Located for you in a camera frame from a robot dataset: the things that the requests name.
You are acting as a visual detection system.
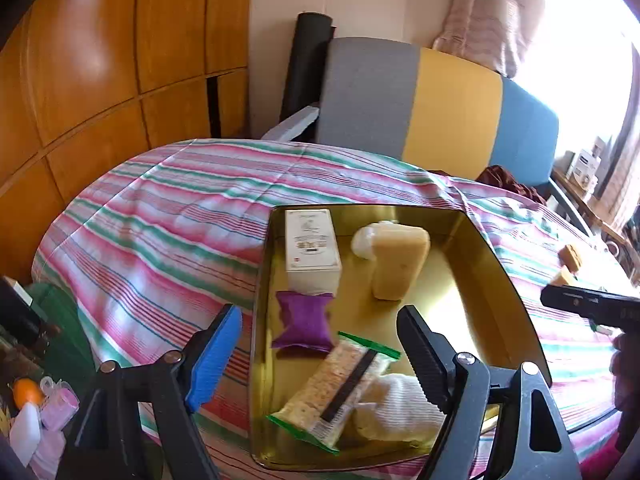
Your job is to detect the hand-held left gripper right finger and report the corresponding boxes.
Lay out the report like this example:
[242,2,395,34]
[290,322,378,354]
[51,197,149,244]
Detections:
[396,305,583,480]

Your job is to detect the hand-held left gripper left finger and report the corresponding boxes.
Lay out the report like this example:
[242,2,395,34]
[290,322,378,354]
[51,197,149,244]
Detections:
[55,304,244,480]

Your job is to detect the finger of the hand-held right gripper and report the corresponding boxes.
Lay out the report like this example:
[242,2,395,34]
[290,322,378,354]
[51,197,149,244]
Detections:
[540,284,640,335]

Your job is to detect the white sock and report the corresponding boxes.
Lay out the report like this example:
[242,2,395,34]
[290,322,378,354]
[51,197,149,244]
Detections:
[352,374,448,446]

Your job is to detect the gold tin box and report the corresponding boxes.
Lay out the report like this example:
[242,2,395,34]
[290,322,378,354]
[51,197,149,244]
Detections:
[250,204,553,471]

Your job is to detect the tall yellow sponge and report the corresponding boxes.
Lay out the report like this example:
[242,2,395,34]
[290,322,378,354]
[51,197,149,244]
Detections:
[369,224,431,301]

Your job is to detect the purple packet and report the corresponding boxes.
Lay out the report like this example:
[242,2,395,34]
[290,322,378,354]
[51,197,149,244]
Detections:
[271,291,335,358]

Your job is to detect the green-edged snack packet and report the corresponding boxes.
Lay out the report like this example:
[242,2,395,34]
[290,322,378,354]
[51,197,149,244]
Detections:
[266,331,402,453]

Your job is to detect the white cardboard box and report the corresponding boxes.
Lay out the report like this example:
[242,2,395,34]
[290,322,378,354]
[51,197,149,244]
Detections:
[284,208,343,295]

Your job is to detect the person's right hand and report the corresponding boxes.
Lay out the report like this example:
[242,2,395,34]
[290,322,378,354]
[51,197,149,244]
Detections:
[611,333,640,411]

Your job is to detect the wooden side desk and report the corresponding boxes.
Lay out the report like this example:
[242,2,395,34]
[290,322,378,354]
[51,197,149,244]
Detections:
[550,167,640,271]

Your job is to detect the striped brown curtain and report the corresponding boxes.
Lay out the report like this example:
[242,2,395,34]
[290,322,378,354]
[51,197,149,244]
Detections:
[600,45,640,236]

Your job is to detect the striped tablecloth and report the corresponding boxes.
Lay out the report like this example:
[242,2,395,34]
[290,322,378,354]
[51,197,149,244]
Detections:
[31,140,640,480]

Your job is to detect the white boxes on desk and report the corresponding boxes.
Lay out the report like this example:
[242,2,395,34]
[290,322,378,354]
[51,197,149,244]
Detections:
[565,137,608,187]

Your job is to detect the dark red cloth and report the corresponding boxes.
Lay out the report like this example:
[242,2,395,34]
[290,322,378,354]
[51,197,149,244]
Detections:
[475,164,548,206]

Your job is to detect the green cloth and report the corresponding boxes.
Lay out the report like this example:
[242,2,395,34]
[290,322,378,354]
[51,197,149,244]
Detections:
[25,282,98,386]

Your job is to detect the pink plastic container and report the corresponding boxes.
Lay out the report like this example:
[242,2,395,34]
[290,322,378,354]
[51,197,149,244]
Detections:
[40,377,81,431]

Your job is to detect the person's red clothing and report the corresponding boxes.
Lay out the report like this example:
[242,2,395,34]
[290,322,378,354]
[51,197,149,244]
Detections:
[575,430,640,480]

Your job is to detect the orange ball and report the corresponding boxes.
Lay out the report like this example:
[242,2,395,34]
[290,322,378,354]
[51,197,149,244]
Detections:
[12,379,43,407]

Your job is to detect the black box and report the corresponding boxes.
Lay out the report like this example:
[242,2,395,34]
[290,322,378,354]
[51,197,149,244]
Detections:
[0,275,48,356]

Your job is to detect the white plastic bottle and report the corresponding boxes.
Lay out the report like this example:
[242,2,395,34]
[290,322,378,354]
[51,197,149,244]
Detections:
[9,402,43,466]

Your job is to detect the grey yellow blue chair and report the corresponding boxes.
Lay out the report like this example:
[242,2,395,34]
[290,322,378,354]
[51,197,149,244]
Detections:
[260,36,593,236]

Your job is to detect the pink patterned curtain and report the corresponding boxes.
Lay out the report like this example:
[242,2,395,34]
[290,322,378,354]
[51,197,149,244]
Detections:
[432,0,546,78]

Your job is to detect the black rolled mat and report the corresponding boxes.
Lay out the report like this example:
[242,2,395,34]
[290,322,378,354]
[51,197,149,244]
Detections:
[280,12,334,126]

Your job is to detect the wooden wardrobe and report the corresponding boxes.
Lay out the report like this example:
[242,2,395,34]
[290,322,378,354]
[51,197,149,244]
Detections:
[0,0,253,286]

